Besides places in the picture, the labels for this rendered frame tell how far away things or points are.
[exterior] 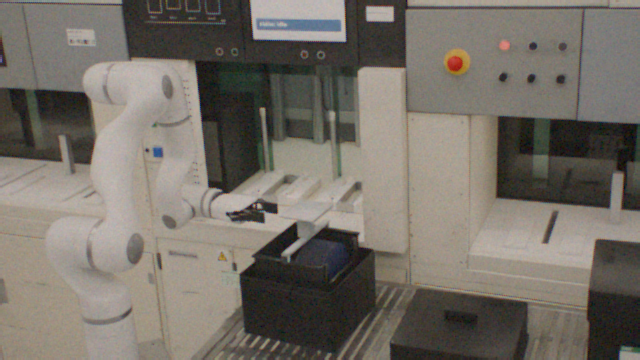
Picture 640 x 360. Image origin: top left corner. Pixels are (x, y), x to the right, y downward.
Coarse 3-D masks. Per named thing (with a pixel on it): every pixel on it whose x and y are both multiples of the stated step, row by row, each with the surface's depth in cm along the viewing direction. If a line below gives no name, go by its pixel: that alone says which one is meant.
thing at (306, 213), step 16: (288, 208) 219; (304, 208) 219; (320, 208) 218; (304, 224) 218; (320, 224) 227; (272, 240) 224; (288, 240) 232; (304, 240) 218; (336, 240) 229; (352, 240) 223; (256, 256) 216; (272, 256) 225; (288, 256) 211; (352, 256) 225; (256, 272) 219; (272, 272) 216; (288, 272) 214; (304, 272) 212; (320, 272) 209; (304, 288) 213; (320, 288) 211
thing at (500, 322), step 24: (408, 312) 210; (432, 312) 209; (456, 312) 203; (480, 312) 208; (504, 312) 207; (408, 336) 199; (432, 336) 198; (456, 336) 198; (480, 336) 197; (504, 336) 197; (528, 336) 215
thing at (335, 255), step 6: (336, 246) 220; (342, 246) 223; (330, 252) 217; (336, 252) 220; (342, 252) 223; (348, 252) 227; (330, 258) 217; (336, 258) 221; (342, 258) 224; (348, 258) 227; (330, 264) 218; (336, 264) 221; (342, 264) 224; (330, 270) 218; (336, 270) 222; (330, 276) 219
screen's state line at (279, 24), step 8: (256, 24) 237; (264, 24) 236; (272, 24) 235; (280, 24) 234; (288, 24) 233; (296, 24) 232; (304, 24) 231; (312, 24) 230; (320, 24) 229; (328, 24) 228; (336, 24) 228
